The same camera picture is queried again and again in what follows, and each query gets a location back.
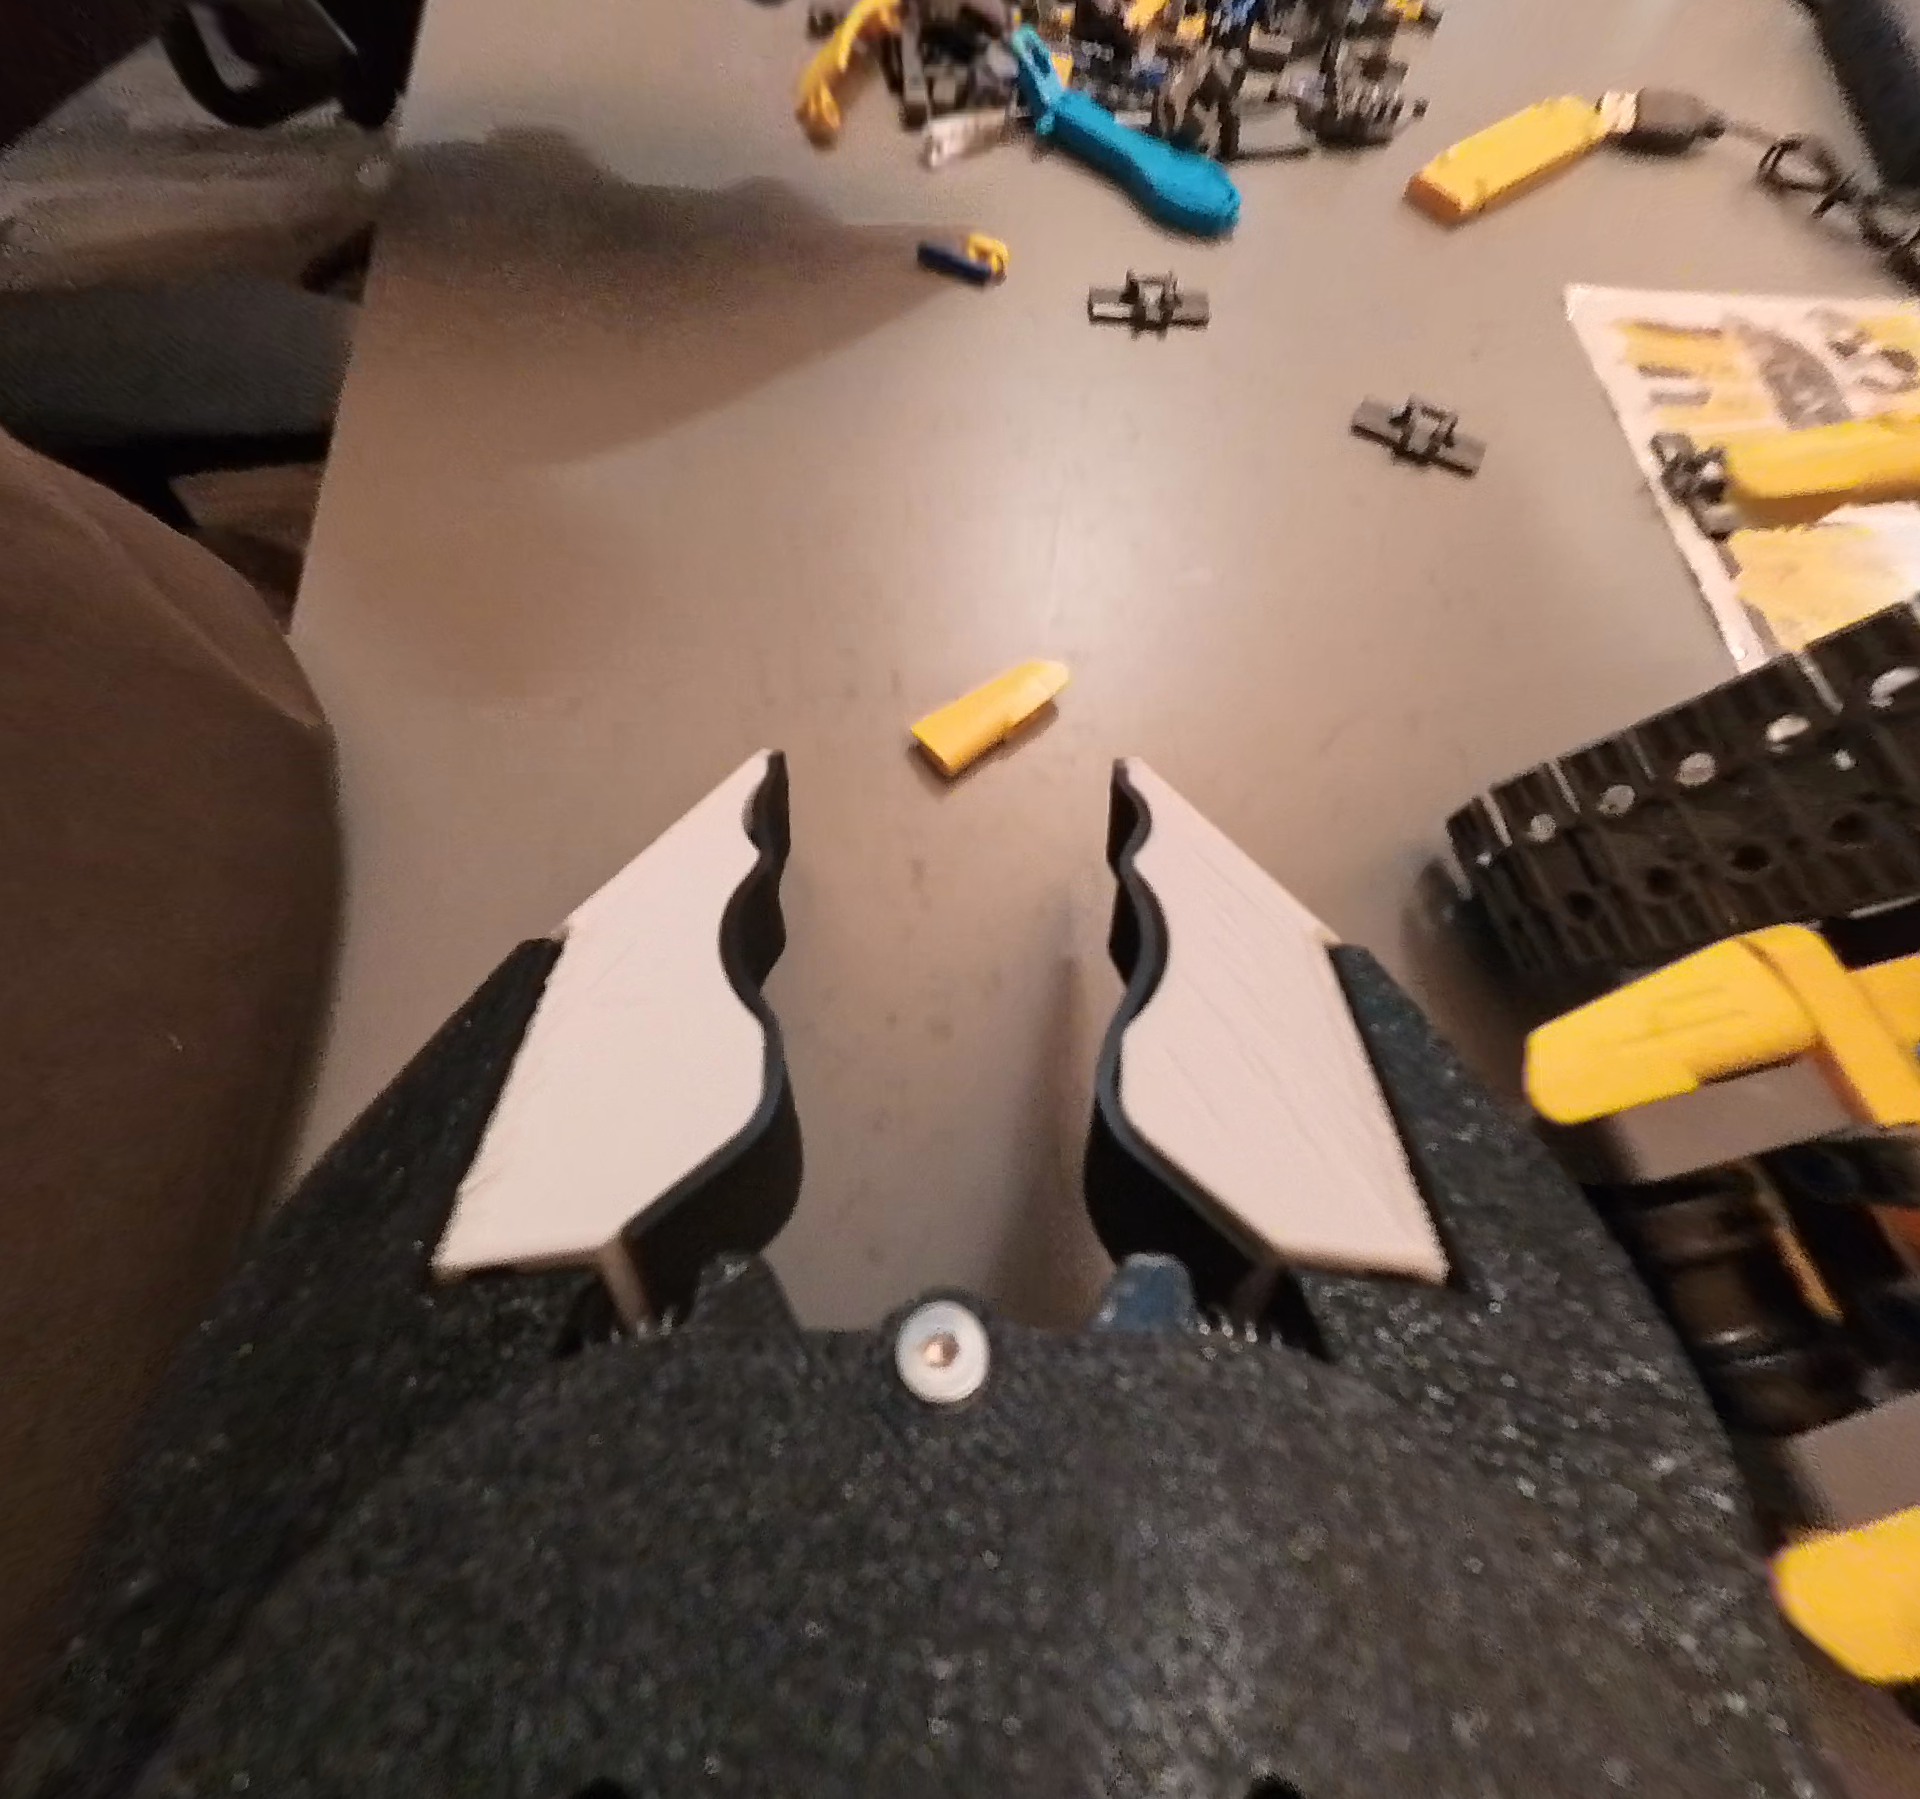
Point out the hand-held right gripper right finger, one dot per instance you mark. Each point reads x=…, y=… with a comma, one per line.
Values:
x=1278, y=1077

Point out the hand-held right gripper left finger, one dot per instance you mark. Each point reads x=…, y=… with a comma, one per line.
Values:
x=603, y=1077

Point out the yellow plastic toy piece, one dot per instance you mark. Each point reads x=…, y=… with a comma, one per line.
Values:
x=991, y=722

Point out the black toy track link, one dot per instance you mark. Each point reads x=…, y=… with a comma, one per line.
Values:
x=1415, y=434
x=1149, y=307

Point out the yellow curved toy piece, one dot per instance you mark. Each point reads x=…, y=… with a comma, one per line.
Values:
x=846, y=56

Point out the small blue yellow toy piece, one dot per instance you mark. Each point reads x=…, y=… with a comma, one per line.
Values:
x=959, y=257

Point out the teal plastic tool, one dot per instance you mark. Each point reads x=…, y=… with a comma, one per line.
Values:
x=1140, y=167

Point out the yellow black tracked toy vehicle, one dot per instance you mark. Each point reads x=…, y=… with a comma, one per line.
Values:
x=1654, y=849

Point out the person's brown shirt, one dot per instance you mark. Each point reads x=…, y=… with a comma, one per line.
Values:
x=154, y=929

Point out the black office chair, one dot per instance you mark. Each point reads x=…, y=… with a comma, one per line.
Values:
x=299, y=25

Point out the long yellow toy block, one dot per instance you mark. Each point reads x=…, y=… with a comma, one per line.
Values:
x=1504, y=161

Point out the instruction booklet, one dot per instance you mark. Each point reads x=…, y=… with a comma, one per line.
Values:
x=1654, y=364

